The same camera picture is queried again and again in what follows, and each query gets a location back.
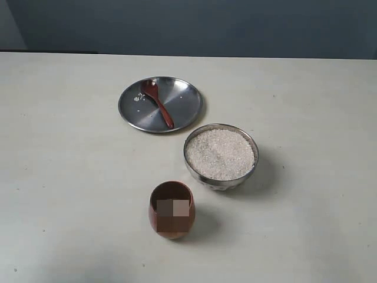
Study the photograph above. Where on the red wooden spoon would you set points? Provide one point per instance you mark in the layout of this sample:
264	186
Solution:
153	94

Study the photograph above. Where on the steel bowl of rice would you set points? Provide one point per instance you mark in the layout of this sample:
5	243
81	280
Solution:
220	156

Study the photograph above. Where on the brown wooden cup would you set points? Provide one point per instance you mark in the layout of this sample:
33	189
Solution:
172	210

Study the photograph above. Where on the round steel plate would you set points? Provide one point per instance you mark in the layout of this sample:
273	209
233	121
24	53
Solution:
181	99

